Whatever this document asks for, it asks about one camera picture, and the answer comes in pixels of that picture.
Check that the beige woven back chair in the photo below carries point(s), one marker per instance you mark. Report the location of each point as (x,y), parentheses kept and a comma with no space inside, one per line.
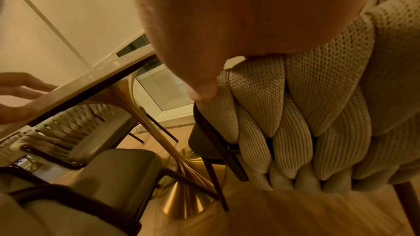
(118,175)
(328,100)
(95,139)

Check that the person's right hand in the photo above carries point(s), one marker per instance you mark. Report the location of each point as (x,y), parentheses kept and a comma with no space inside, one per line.
(249,14)

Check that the person's left hand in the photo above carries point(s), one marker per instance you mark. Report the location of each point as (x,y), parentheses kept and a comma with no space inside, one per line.
(19,90)

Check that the gold table pedestal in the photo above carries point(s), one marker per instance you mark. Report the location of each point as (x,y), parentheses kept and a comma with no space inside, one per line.
(183,198)

